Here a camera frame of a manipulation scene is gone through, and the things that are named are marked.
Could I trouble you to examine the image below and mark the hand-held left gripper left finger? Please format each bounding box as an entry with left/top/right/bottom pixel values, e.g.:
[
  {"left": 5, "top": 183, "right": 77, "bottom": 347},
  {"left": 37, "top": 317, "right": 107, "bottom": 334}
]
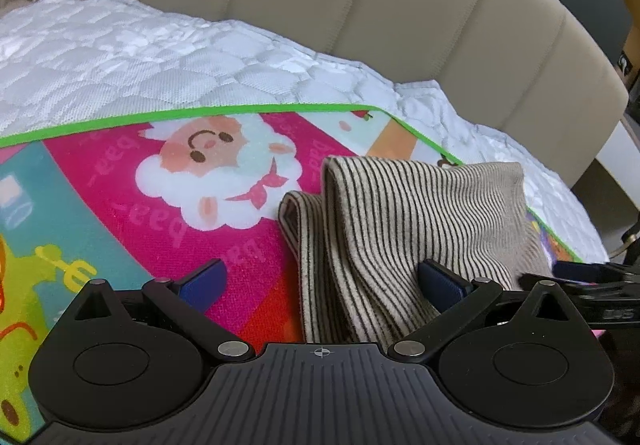
[{"left": 74, "top": 259, "right": 256, "bottom": 362}]

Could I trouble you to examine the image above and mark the white quilted mattress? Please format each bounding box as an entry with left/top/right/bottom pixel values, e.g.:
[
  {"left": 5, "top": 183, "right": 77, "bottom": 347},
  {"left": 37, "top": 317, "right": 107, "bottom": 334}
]
[{"left": 0, "top": 0, "right": 612, "bottom": 266}]

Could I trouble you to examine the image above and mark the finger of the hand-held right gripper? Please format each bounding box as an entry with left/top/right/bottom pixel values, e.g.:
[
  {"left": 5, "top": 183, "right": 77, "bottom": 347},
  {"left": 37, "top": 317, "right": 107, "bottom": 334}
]
[
  {"left": 552, "top": 261, "right": 640, "bottom": 282},
  {"left": 519, "top": 273, "right": 640, "bottom": 300}
]

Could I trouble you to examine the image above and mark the colourful cartoon play mat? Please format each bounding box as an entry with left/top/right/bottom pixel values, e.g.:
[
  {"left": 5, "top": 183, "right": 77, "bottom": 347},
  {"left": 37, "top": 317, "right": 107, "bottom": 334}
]
[{"left": 0, "top": 104, "right": 585, "bottom": 366}]

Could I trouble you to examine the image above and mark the beige striped garment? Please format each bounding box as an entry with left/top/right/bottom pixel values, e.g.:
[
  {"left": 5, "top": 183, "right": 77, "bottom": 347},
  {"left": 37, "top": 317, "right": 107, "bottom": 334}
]
[{"left": 277, "top": 156, "right": 551, "bottom": 345}]

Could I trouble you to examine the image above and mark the beige padded headboard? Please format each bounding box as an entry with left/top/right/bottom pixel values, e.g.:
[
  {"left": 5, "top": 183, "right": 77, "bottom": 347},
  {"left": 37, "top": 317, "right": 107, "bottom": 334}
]
[{"left": 0, "top": 0, "right": 630, "bottom": 188}]

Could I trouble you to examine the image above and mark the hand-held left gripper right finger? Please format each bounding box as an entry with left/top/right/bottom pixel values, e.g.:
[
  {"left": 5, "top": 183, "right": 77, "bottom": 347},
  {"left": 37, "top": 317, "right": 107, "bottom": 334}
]
[{"left": 389, "top": 259, "right": 577, "bottom": 362}]

